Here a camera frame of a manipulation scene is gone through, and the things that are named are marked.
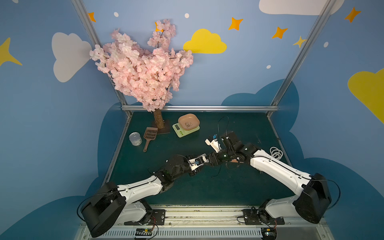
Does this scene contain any green electronic kitchen scale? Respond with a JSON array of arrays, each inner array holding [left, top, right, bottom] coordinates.
[[172, 123, 200, 138]]

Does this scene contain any orange power strip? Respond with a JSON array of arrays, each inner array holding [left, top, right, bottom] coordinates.
[[229, 160, 244, 164]]

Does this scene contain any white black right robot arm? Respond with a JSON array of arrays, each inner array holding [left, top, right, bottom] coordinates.
[[205, 132, 332, 224]]

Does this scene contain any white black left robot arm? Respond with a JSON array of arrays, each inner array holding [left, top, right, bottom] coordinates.
[[80, 154, 210, 238]]

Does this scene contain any pink panda pet bowl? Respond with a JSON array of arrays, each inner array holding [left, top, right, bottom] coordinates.
[[178, 114, 200, 131]]

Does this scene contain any brown plastic litter scoop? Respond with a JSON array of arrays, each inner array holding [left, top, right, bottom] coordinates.
[[143, 127, 158, 153]]

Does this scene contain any silver tin can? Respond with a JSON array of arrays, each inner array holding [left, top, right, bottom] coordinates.
[[129, 132, 142, 146]]

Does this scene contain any small black controller box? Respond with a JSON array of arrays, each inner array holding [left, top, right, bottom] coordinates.
[[261, 228, 277, 240]]

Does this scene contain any artificial cherry blossom tree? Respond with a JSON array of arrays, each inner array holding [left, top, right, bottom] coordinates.
[[90, 19, 194, 129]]

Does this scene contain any white power strip cord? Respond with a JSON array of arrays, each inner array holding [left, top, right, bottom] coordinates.
[[269, 146, 284, 161]]

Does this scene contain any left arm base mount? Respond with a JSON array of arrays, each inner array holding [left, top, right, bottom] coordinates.
[[121, 200, 166, 226]]

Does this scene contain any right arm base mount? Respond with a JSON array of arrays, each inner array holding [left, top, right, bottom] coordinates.
[[242, 199, 285, 226]]

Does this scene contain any aluminium frame rail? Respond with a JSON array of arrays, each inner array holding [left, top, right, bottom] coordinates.
[[121, 104, 280, 113]]

